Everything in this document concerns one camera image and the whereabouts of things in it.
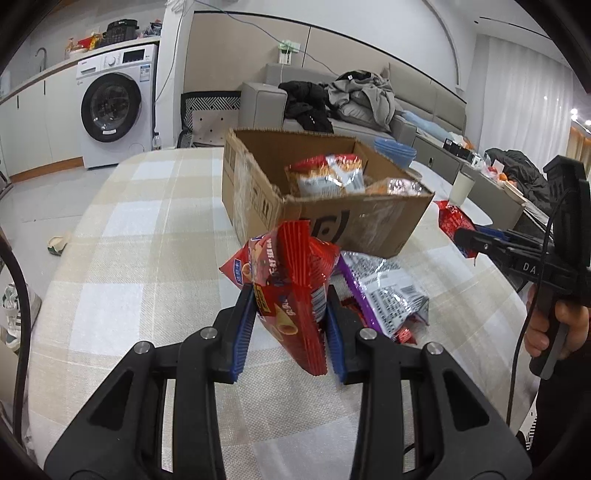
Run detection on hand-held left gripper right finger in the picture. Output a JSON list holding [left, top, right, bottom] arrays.
[[323, 285, 534, 480]]

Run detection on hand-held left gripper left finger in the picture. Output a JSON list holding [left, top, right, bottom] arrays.
[[44, 281, 259, 480]]

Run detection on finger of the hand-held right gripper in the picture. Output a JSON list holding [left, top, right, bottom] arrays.
[[475, 224, 550, 253], [455, 228, 546, 278]]

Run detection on red cone snack packet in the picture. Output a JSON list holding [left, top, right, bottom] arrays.
[[218, 220, 341, 378]]

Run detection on clear bread bag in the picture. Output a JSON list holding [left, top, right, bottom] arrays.
[[365, 178, 430, 198]]

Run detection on brown cardboard box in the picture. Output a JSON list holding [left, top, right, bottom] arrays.
[[222, 128, 435, 259]]

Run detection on snack packets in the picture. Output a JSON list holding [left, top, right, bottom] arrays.
[[284, 157, 352, 197]]

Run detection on person's right hand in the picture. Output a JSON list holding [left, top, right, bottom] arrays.
[[524, 284, 591, 360]]

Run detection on white cup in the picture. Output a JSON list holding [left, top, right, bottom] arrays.
[[449, 164, 476, 206]]

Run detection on black puffer jacket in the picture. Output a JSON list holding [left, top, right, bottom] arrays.
[[485, 148, 550, 217]]

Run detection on silver purple snack packet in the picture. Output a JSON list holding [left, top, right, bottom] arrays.
[[336, 251, 430, 342]]

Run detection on small black box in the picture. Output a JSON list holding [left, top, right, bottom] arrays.
[[443, 138, 474, 160]]

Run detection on grey low cabinet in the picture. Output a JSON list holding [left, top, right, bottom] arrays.
[[416, 131, 527, 232]]

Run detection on light blue pillow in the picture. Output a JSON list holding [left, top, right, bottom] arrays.
[[401, 111, 446, 139]]

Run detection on white curtain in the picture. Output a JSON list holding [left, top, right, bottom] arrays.
[[475, 37, 578, 162]]

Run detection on person's dark clothing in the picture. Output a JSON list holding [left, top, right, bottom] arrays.
[[515, 351, 591, 476]]

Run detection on grey jacket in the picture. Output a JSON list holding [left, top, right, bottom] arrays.
[[323, 70, 404, 132]]

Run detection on beige green slipper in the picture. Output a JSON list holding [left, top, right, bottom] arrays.
[[46, 231, 72, 256]]

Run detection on black white patterned cushion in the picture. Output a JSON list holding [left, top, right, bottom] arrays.
[[178, 91, 243, 148]]

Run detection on white green sneaker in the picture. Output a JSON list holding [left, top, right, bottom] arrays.
[[0, 281, 42, 352]]

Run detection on grey sofa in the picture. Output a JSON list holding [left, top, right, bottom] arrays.
[[238, 62, 467, 148]]

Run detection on white washing machine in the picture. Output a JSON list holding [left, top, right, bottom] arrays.
[[76, 44, 160, 169]]

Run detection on white power strip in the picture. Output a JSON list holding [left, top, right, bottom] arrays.
[[277, 41, 301, 65]]

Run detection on white counter cabinet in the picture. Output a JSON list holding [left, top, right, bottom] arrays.
[[0, 69, 86, 183]]

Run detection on black countertop appliance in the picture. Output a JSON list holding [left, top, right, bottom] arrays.
[[102, 19, 139, 44]]

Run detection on pile of colourful packets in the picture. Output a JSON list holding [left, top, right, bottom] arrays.
[[67, 32, 105, 54]]

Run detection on thin wall cable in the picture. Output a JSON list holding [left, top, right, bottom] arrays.
[[222, 9, 333, 70]]

